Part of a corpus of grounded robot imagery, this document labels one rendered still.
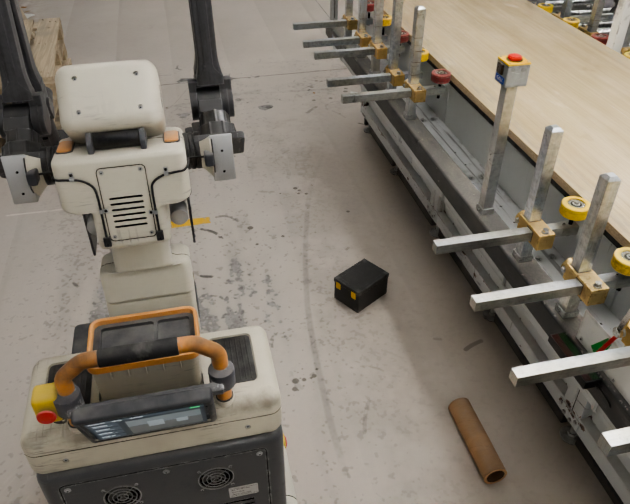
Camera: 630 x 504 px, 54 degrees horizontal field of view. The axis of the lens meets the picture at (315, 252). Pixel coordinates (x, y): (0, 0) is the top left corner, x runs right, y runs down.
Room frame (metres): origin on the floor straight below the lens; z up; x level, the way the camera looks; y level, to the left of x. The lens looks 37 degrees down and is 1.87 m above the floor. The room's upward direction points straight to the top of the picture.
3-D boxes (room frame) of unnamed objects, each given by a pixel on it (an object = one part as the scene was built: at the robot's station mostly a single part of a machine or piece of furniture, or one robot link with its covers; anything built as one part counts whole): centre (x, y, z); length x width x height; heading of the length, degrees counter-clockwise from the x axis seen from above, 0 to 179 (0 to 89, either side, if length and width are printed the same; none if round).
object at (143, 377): (0.94, 0.36, 0.87); 0.23 x 0.15 x 0.11; 103
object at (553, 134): (1.49, -0.63, 0.90); 0.04 x 0.04 x 0.48; 13
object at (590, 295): (1.23, -0.69, 0.83); 0.14 x 0.06 x 0.05; 13
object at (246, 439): (0.96, 0.37, 0.59); 0.55 x 0.34 x 0.83; 103
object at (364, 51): (2.89, -0.21, 0.83); 0.43 x 0.03 x 0.04; 103
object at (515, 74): (1.74, -0.57, 1.18); 0.07 x 0.07 x 0.08; 13
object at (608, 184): (1.25, -0.68, 0.89); 0.04 x 0.04 x 0.48; 13
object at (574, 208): (1.47, -0.74, 0.85); 0.08 x 0.08 x 0.11
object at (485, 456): (1.32, -0.56, 0.04); 0.30 x 0.08 x 0.08; 13
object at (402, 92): (2.41, -0.32, 0.83); 0.43 x 0.03 x 0.04; 103
